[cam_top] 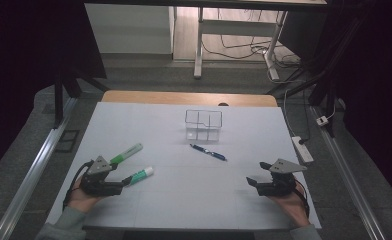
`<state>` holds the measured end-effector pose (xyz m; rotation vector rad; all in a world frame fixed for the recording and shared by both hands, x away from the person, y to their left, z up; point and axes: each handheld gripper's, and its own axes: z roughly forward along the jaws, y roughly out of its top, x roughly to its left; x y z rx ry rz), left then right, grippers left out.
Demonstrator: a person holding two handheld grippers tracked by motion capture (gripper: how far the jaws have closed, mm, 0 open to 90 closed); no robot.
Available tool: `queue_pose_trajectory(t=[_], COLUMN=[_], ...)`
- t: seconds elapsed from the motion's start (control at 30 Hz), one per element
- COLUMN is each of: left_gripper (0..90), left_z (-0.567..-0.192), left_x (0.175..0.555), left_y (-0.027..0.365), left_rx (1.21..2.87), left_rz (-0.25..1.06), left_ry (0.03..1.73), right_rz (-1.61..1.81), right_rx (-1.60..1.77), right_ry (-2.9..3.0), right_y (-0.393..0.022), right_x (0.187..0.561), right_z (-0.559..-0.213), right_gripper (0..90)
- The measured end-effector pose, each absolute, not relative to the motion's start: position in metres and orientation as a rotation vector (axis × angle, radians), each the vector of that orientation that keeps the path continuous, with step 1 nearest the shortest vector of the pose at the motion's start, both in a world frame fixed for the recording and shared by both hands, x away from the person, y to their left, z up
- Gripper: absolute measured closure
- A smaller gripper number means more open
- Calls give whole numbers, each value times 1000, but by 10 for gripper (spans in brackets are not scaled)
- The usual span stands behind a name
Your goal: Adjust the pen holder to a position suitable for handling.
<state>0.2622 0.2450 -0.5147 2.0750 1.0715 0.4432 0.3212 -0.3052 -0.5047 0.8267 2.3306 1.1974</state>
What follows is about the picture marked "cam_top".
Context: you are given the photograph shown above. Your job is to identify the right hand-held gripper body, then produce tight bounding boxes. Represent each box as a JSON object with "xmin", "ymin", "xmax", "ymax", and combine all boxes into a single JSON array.
[{"xmin": 256, "ymin": 158, "xmax": 308, "ymax": 198}]

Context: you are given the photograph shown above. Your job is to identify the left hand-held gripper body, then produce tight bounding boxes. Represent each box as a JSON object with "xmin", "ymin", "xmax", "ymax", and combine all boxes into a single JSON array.
[{"xmin": 79, "ymin": 155, "xmax": 124, "ymax": 197}]

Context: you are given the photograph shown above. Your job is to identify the green and white glue stick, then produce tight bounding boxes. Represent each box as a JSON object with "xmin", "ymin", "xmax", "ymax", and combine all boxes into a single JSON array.
[{"xmin": 129, "ymin": 166, "xmax": 155, "ymax": 187}]

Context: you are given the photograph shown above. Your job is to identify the green highlighter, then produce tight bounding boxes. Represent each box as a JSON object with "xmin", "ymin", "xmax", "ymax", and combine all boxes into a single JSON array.
[{"xmin": 109, "ymin": 142, "xmax": 144, "ymax": 165}]

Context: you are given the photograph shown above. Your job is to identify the blue pen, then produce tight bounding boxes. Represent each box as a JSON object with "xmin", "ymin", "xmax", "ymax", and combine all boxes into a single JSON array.
[{"xmin": 189, "ymin": 143, "xmax": 228, "ymax": 163}]

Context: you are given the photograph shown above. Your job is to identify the clear plastic pen organizer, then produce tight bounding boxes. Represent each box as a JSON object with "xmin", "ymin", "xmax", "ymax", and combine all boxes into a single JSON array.
[{"xmin": 184, "ymin": 109, "xmax": 224, "ymax": 143}]

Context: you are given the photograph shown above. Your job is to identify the person's left hand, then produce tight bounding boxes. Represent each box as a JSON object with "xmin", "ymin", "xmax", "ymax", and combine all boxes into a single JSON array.
[{"xmin": 66, "ymin": 177, "xmax": 102, "ymax": 213}]

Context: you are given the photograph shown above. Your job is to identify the person's right hand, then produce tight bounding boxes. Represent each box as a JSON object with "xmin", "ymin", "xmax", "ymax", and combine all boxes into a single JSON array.
[{"xmin": 267, "ymin": 185, "xmax": 311, "ymax": 229}]

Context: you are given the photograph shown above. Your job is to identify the white power strip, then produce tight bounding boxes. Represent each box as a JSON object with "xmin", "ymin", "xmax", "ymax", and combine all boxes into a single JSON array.
[{"xmin": 290, "ymin": 135, "xmax": 315, "ymax": 164}]

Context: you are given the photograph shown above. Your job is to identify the black stand legs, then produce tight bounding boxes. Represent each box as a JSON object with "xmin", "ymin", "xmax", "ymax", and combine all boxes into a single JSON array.
[
  {"xmin": 52, "ymin": 68, "xmax": 111, "ymax": 130},
  {"xmin": 265, "ymin": 64, "xmax": 340, "ymax": 138}
]

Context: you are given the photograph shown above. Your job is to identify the black curtain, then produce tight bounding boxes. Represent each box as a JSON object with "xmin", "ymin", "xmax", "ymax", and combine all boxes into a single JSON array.
[
  {"xmin": 278, "ymin": 0, "xmax": 392, "ymax": 209},
  {"xmin": 0, "ymin": 0, "xmax": 108, "ymax": 183}
]

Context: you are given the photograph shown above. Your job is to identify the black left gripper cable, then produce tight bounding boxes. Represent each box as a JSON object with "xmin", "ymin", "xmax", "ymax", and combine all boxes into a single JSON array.
[{"xmin": 62, "ymin": 159, "xmax": 95, "ymax": 212}]

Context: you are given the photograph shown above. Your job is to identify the dark right gripper cable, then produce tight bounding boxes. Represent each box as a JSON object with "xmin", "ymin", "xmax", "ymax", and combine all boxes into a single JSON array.
[{"xmin": 293, "ymin": 179, "xmax": 311, "ymax": 216}]

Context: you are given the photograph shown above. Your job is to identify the black square floor frame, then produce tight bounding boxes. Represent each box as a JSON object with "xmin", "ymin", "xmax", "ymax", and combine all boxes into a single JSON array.
[{"xmin": 54, "ymin": 129, "xmax": 81, "ymax": 154}]

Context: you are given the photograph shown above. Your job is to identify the aluminium rail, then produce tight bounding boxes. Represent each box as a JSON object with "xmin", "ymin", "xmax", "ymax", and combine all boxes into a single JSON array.
[
  {"xmin": 0, "ymin": 96, "xmax": 79, "ymax": 240},
  {"xmin": 309, "ymin": 105, "xmax": 388, "ymax": 240}
]

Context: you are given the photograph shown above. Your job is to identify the black floor cable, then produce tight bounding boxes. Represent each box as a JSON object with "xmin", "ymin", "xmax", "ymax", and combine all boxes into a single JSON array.
[{"xmin": 201, "ymin": 31, "xmax": 302, "ymax": 69}]

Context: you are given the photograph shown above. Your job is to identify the white desk frame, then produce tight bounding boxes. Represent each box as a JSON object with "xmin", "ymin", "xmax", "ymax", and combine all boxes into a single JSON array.
[{"xmin": 193, "ymin": 6, "xmax": 290, "ymax": 82}]

